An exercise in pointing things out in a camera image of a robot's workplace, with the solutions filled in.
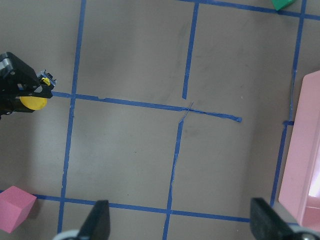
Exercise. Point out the pink plastic tray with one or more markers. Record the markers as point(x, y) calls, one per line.
point(300, 186)

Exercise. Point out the yellow push button switch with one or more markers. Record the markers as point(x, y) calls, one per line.
point(47, 84)

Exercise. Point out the pink cube centre front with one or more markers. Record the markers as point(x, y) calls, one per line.
point(15, 206)

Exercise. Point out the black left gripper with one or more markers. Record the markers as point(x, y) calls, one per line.
point(18, 79)

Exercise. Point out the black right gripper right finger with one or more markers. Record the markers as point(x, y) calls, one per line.
point(266, 224)

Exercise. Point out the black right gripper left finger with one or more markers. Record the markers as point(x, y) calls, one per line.
point(97, 225)

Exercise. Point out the green cube near tray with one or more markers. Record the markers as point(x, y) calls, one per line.
point(281, 4)

